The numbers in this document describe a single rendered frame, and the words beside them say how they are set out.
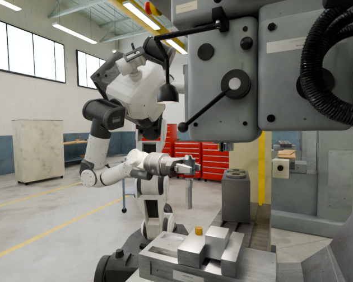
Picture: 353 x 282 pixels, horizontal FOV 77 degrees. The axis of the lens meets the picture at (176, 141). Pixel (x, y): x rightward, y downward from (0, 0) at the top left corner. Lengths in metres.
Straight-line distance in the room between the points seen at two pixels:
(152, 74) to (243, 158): 1.63
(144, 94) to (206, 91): 0.46
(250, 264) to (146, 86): 0.77
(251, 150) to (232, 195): 1.44
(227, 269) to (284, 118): 0.37
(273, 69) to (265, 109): 0.09
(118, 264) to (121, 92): 0.94
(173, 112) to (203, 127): 10.10
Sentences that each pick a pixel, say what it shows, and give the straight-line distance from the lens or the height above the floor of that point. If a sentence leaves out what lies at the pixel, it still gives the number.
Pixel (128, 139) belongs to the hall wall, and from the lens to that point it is 12.06.
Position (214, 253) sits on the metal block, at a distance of 0.65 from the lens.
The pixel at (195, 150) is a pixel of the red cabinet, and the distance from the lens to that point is 5.62.
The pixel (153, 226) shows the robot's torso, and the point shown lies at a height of 0.73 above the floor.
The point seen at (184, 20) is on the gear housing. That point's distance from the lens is 0.67.
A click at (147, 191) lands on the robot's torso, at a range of 1.36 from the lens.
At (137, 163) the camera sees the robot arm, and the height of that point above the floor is 1.22.
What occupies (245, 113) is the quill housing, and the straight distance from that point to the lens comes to 0.59.
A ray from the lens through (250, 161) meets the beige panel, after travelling 2.44.
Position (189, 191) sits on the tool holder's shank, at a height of 1.13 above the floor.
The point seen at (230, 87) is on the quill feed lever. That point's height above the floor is 1.45.
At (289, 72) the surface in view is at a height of 1.47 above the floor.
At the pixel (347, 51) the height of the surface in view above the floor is 1.50.
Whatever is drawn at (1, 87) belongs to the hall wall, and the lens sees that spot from 8.77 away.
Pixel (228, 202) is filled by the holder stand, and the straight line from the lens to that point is 1.04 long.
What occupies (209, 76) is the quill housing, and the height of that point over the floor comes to 1.49.
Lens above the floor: 1.35
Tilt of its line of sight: 3 degrees down
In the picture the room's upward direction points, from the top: 1 degrees counter-clockwise
